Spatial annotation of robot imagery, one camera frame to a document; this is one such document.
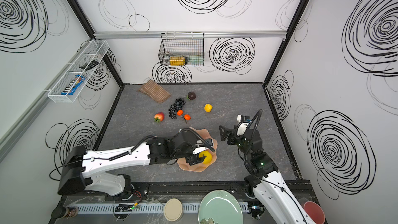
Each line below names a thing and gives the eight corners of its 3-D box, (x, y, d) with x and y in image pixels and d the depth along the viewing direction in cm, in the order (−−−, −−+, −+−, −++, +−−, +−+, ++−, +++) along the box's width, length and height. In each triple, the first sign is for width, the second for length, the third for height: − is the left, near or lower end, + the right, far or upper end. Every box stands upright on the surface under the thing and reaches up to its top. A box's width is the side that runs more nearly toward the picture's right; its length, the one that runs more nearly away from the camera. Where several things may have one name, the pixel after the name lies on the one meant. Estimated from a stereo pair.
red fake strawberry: (155, 123, 100) (153, 119, 97) (156, 116, 104) (155, 112, 100) (163, 123, 100) (161, 119, 97) (164, 116, 104) (163, 112, 100)
